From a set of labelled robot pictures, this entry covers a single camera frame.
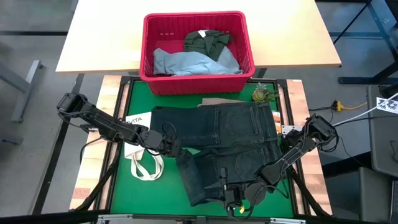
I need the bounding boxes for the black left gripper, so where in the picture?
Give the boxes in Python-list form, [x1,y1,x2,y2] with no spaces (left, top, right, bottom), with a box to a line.
[141,129,193,159]

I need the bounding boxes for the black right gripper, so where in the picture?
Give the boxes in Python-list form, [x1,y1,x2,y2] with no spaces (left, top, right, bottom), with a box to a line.
[220,167,268,208]

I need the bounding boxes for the dark blue jeans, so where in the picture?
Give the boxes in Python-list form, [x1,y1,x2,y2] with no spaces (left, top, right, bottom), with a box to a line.
[149,101,282,207]

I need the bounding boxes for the khaki shorts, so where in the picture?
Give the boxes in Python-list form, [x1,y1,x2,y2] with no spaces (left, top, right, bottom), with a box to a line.
[198,97,247,108]

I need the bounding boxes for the light blue garment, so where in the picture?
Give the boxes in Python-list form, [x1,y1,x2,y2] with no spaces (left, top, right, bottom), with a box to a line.
[152,46,243,77]

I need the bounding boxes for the red plastic laundry bin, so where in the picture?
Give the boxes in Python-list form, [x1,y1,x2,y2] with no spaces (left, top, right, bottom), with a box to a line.
[139,11,256,96]

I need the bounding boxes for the green table mat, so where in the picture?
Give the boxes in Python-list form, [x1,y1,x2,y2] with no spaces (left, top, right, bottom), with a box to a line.
[110,80,295,218]

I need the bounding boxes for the white tote bag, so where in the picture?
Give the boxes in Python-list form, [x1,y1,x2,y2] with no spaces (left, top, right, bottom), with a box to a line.
[124,111,165,182]

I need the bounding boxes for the artificial succulent plant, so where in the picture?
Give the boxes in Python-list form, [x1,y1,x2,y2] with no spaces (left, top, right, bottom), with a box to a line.
[251,82,280,103]

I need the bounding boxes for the dark green garment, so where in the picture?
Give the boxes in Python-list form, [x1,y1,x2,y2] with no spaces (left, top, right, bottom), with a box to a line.
[183,29,234,62]

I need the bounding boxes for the pale paper label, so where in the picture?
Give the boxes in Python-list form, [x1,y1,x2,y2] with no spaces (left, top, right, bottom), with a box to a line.
[118,49,141,63]

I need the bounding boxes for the light wooden table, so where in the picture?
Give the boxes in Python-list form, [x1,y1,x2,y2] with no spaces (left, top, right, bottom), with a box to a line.
[55,0,342,75]

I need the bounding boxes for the grey cabinet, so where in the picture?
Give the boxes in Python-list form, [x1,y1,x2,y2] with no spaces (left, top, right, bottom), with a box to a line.
[359,83,398,224]

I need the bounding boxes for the black metal table base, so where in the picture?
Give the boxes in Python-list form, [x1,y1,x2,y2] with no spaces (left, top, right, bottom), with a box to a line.
[332,0,398,85]

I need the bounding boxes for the grey metal table leg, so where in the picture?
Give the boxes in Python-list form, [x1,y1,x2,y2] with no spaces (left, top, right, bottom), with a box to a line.
[0,60,44,124]

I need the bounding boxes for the white printed tag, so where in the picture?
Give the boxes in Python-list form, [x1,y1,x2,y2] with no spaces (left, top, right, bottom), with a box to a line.
[375,96,398,113]

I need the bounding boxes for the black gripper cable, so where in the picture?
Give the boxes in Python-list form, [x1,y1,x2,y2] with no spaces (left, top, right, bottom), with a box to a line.
[226,180,290,218]
[160,121,178,142]

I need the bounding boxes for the silver bracket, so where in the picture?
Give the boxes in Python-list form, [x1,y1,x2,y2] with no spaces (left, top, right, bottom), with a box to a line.
[97,213,133,224]
[269,217,307,224]

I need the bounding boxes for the black aluminium frame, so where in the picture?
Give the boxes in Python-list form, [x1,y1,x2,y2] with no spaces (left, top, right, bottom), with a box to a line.
[70,75,332,224]

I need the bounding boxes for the black cable coil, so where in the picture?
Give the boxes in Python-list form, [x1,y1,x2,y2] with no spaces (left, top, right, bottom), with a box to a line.
[309,105,345,154]

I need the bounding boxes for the yellow extension cable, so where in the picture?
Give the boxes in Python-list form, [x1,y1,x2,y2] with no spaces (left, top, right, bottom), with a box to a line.
[333,100,368,112]

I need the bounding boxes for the white cable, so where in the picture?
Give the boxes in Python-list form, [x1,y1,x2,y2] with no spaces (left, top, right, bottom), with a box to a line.
[331,92,398,127]

